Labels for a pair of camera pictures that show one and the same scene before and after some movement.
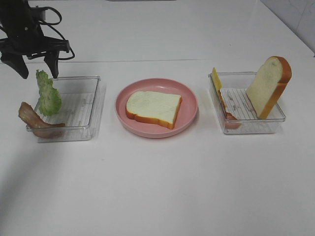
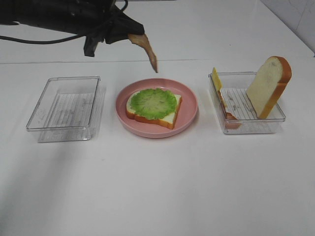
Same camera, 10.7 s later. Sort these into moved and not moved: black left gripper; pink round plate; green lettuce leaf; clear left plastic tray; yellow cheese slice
Moved: black left gripper; green lettuce leaf
Not moved: pink round plate; yellow cheese slice; clear left plastic tray
